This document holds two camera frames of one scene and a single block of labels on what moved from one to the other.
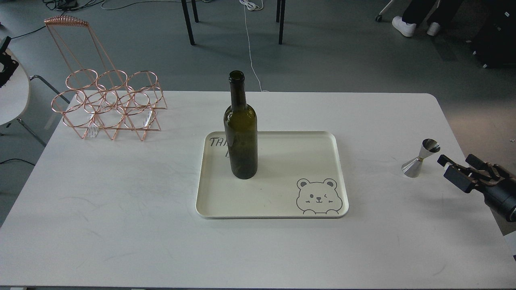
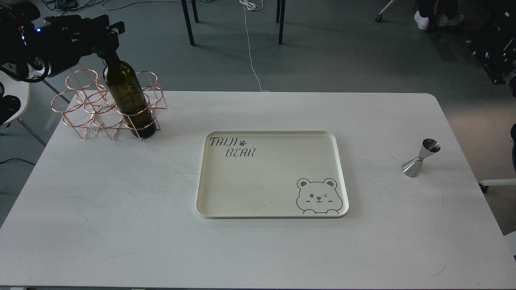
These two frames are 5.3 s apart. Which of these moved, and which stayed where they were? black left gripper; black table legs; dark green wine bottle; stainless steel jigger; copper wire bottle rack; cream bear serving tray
Moved: black left gripper; dark green wine bottle
Stayed: stainless steel jigger; cream bear serving tray; copper wire bottle rack; black table legs
